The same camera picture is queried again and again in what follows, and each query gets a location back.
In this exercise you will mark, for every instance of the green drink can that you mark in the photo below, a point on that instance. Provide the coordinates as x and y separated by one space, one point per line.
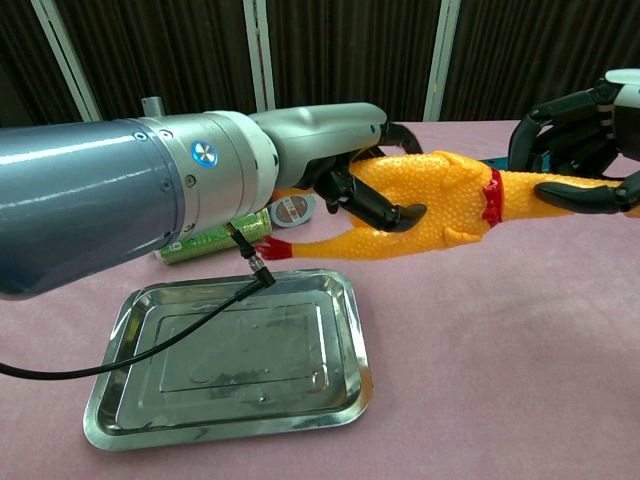
210 242

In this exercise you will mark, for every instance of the black curtain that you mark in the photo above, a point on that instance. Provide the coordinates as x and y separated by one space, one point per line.
175 50

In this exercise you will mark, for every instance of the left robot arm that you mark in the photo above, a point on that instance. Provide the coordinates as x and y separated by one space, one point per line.
100 200

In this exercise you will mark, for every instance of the light blue mug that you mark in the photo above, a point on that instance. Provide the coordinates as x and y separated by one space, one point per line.
292 210

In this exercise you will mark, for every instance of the pink tablecloth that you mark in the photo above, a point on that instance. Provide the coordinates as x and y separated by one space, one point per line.
475 350

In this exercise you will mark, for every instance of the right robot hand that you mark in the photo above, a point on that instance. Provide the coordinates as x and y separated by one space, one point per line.
575 120

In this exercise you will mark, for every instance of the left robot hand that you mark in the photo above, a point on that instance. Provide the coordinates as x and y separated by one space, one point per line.
320 135

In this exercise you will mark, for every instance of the dark teal perforated block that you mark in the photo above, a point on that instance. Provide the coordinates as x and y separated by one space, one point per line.
500 162

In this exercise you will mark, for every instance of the stainless steel tray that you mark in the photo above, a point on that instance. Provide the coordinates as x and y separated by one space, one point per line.
225 360

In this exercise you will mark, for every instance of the white frame post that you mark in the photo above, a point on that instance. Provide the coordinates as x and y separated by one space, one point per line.
70 55
260 55
441 60

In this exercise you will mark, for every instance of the yellow rubber chicken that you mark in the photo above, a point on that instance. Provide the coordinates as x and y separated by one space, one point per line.
440 200

